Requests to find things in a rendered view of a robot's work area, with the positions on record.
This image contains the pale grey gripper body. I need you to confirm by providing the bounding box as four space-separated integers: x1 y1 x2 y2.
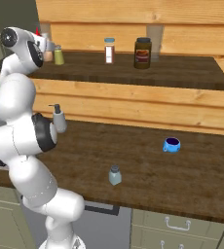
40 32 56 53

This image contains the yellow-green shaker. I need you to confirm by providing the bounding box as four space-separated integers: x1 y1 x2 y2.
54 45 65 66

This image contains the dark green cabinet door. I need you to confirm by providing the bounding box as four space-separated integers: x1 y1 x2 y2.
0 0 41 75

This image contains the blue-capped condiment bottle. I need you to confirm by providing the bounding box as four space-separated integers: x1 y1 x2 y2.
103 37 116 65

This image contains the dark wooden cabinet shelf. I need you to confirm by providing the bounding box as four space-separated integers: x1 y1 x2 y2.
28 51 224 92

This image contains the grey shaker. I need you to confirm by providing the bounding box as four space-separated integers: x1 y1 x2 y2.
108 164 123 187

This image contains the peach round jar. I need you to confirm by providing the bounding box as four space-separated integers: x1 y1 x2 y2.
43 50 55 63

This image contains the grey soap dispenser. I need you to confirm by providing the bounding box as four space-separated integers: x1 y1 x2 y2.
48 103 68 134

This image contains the dark brown jar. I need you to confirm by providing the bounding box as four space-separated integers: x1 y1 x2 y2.
132 36 153 70

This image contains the blue mug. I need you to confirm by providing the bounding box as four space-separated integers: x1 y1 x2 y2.
162 136 182 154

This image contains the pale green cupboard door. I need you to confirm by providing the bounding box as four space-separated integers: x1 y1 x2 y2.
0 184 37 249

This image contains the grey dishwasher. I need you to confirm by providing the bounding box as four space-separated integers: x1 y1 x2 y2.
21 199 133 249

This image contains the pale green drawer front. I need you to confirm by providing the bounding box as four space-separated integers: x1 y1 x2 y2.
131 208 224 241
130 225 223 249

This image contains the black dishwasher handle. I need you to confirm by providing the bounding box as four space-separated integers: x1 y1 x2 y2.
83 202 121 217

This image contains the silver drawer handle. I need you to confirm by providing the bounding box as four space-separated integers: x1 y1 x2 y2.
159 239 186 249
164 216 193 232

